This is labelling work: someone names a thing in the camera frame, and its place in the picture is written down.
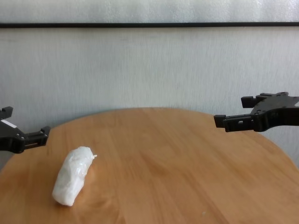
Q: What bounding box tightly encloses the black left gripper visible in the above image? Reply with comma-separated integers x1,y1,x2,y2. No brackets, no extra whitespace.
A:
0,106,51,155

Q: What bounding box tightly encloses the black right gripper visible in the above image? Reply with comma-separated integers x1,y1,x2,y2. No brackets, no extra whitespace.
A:
214,92,299,133

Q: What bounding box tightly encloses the white plastic-wrapped sandbag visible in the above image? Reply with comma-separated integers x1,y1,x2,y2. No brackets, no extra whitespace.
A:
51,146,98,207

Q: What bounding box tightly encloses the black wall strip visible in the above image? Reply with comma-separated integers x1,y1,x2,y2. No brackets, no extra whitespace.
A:
0,22,299,29

